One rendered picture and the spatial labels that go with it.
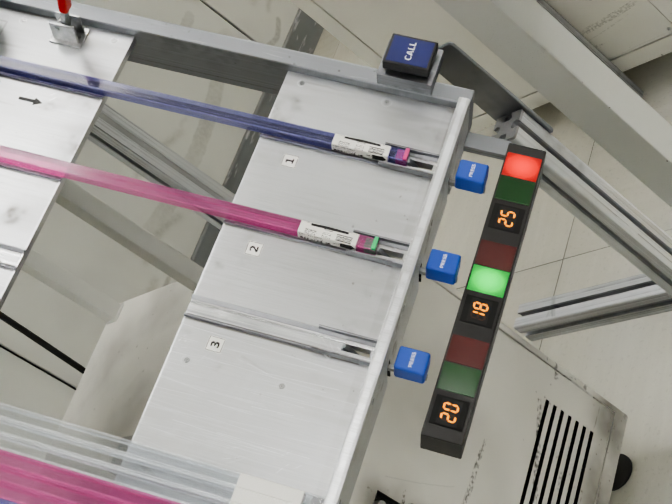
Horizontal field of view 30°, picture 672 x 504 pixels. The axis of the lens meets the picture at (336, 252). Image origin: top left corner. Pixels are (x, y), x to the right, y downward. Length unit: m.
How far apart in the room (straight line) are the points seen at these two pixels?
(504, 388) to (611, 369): 0.39
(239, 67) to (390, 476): 0.54
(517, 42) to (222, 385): 0.63
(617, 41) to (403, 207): 1.18
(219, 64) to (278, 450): 0.47
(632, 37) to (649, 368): 0.65
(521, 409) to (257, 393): 0.64
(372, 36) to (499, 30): 0.98
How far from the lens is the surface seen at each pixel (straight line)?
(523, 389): 1.75
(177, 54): 1.42
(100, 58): 1.42
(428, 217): 1.23
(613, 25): 2.35
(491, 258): 1.25
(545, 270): 2.34
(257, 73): 1.40
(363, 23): 2.52
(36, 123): 1.38
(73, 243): 3.27
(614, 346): 2.11
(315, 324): 1.20
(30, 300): 3.19
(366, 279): 1.22
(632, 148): 1.71
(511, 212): 1.28
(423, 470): 1.61
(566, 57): 1.62
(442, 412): 1.17
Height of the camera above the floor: 1.32
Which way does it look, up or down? 26 degrees down
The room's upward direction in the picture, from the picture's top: 55 degrees counter-clockwise
